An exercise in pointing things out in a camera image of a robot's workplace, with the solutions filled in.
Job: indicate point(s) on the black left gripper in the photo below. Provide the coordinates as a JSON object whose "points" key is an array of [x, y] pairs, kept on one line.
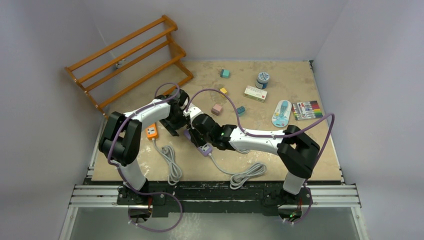
{"points": [[172, 128]]}

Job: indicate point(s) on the purple power strip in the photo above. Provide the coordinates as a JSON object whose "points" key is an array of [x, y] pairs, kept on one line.
{"points": [[205, 149]]}

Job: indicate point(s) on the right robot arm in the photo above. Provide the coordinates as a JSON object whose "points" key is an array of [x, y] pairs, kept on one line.
{"points": [[296, 149]]}

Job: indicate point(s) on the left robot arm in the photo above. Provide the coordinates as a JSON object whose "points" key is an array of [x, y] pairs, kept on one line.
{"points": [[121, 137]]}

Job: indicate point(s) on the pink charger plug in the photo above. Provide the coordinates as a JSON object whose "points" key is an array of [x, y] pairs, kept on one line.
{"points": [[217, 109]]}

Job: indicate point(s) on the dark blue charger plug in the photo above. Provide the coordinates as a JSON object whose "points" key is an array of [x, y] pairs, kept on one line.
{"points": [[240, 110]]}

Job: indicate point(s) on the teal charger plug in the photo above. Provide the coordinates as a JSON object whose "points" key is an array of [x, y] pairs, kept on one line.
{"points": [[224, 73]]}

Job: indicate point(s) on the orange power strip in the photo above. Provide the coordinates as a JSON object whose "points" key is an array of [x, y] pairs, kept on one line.
{"points": [[151, 132]]}

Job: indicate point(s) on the wooden shoe rack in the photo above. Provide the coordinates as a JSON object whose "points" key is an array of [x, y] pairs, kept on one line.
{"points": [[130, 58]]}

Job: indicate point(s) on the small white green box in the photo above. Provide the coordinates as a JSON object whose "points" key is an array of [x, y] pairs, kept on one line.
{"points": [[256, 94]]}

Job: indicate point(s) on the round blue white jar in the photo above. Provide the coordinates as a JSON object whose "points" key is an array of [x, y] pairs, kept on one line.
{"points": [[262, 80]]}

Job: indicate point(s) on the blue white oval toy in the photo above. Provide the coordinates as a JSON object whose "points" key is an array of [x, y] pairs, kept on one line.
{"points": [[281, 115]]}

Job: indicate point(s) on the coloured marker pen set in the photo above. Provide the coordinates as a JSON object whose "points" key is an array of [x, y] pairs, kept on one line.
{"points": [[307, 110]]}

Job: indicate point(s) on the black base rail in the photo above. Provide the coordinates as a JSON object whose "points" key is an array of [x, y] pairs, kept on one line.
{"points": [[266, 198]]}

